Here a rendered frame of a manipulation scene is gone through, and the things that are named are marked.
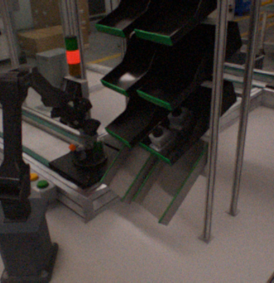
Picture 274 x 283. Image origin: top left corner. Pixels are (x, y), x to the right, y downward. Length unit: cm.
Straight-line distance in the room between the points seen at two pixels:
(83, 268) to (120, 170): 33
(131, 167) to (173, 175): 16
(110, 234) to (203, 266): 32
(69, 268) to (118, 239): 19
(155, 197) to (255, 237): 37
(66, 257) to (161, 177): 39
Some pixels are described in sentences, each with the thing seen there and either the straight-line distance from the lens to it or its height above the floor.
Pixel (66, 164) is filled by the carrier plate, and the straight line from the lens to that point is 139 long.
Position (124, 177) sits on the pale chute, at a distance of 117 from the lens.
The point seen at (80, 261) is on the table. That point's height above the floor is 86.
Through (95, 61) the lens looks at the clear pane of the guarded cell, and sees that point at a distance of 283.
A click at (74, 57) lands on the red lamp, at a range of 143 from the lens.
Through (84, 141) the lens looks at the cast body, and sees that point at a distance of 131.
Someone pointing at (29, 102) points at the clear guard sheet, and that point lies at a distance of 199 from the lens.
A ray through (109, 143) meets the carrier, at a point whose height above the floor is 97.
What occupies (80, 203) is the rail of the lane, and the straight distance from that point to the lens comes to 121.
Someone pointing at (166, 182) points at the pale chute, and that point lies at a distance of 108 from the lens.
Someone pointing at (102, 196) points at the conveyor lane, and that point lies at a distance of 126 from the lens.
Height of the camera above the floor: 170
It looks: 28 degrees down
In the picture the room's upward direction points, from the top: 3 degrees counter-clockwise
